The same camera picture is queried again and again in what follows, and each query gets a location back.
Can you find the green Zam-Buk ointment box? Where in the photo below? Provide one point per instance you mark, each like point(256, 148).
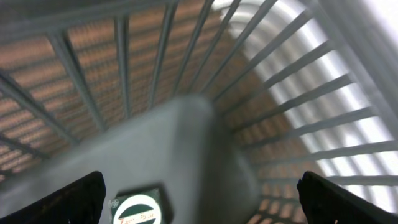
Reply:
point(147, 204)

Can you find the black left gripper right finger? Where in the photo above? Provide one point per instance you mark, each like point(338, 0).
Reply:
point(324, 202)

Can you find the grey plastic mesh basket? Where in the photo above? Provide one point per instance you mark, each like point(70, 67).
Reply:
point(225, 104)

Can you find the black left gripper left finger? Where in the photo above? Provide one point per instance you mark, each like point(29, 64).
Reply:
point(80, 202)

